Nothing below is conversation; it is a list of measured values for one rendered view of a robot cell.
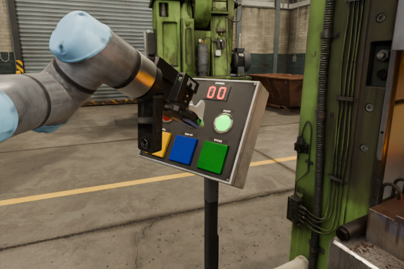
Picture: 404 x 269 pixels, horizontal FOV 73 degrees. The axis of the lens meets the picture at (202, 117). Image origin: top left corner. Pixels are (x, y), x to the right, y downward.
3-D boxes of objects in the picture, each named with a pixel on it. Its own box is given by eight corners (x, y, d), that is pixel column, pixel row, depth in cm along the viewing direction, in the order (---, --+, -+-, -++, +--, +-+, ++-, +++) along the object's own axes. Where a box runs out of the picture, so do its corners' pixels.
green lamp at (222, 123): (222, 133, 71) (222, 117, 70) (213, 129, 75) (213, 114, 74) (232, 132, 72) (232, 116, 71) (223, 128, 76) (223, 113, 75)
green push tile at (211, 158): (219, 174, 67) (228, 145, 69) (195, 167, 72) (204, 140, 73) (222, 175, 69) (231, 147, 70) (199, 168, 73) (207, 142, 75)
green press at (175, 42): (153, 131, 490) (146, -46, 430) (142, 117, 602) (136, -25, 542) (258, 121, 567) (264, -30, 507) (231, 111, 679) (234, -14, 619)
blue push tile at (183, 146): (188, 164, 73) (196, 138, 75) (168, 159, 78) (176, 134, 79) (191, 166, 75) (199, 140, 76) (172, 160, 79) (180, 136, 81)
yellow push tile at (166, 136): (161, 157, 79) (170, 133, 81) (144, 152, 84) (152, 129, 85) (165, 158, 81) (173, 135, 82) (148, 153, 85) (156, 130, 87)
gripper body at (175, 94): (202, 85, 57) (166, 55, 48) (189, 123, 55) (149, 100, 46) (175, 83, 62) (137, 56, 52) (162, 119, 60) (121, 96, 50)
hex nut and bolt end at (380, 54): (383, 80, 61) (388, 48, 59) (370, 80, 63) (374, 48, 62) (389, 80, 62) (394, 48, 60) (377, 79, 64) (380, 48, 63)
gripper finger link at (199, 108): (217, 109, 64) (197, 92, 57) (210, 132, 63) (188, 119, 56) (207, 107, 66) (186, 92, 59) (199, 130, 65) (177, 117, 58)
